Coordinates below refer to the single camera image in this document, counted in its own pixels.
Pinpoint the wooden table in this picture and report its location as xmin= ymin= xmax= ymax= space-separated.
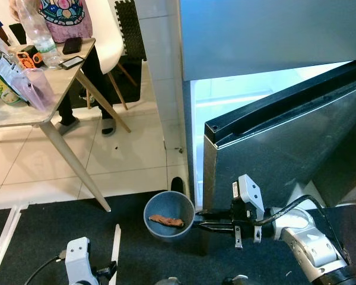
xmin=0 ymin=37 xmax=132 ymax=213

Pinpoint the white floor strip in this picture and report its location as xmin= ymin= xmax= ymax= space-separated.
xmin=0 ymin=205 xmax=26 ymax=281

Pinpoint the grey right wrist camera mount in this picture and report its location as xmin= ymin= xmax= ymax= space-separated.
xmin=231 ymin=175 xmax=266 ymax=216

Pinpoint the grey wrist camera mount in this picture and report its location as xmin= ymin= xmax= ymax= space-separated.
xmin=65 ymin=237 xmax=100 ymax=285
xmin=231 ymin=175 xmax=266 ymax=216

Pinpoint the grey fridge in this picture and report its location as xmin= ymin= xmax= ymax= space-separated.
xmin=179 ymin=0 xmax=356 ymax=212

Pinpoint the person in pink top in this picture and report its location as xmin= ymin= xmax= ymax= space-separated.
xmin=9 ymin=0 xmax=120 ymax=137

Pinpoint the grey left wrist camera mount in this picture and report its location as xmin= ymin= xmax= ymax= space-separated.
xmin=65 ymin=237 xmax=100 ymax=285

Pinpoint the green yellow food package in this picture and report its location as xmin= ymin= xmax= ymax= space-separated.
xmin=0 ymin=50 xmax=25 ymax=108

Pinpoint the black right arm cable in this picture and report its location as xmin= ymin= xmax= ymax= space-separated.
xmin=252 ymin=195 xmax=352 ymax=265

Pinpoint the grey fridge lower door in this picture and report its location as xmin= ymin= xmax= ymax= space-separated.
xmin=203 ymin=61 xmax=356 ymax=213

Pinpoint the dark grey carpet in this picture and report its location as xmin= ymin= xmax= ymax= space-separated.
xmin=0 ymin=190 xmax=356 ymax=285

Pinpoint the orange black gadget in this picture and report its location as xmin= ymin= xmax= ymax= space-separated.
xmin=17 ymin=51 xmax=44 ymax=69

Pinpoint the black smartphone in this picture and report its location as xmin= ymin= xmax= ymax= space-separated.
xmin=59 ymin=56 xmax=85 ymax=70
xmin=62 ymin=37 xmax=84 ymax=56

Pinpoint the black foam mat panel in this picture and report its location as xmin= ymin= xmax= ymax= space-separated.
xmin=115 ymin=0 xmax=148 ymax=62

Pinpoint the blue-grey bowl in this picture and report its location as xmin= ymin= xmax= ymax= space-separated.
xmin=144 ymin=191 xmax=196 ymax=240

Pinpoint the white chair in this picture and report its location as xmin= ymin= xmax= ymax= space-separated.
xmin=83 ymin=0 xmax=138 ymax=111

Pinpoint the purple translucent bag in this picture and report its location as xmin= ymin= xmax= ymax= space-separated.
xmin=21 ymin=67 xmax=58 ymax=113

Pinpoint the small black floor object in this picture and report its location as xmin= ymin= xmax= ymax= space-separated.
xmin=171 ymin=177 xmax=186 ymax=194

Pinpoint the brown fried food piece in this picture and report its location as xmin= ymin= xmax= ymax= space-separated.
xmin=148 ymin=214 xmax=185 ymax=229

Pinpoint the clear water bottle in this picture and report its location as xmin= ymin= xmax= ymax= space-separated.
xmin=17 ymin=0 xmax=61 ymax=69

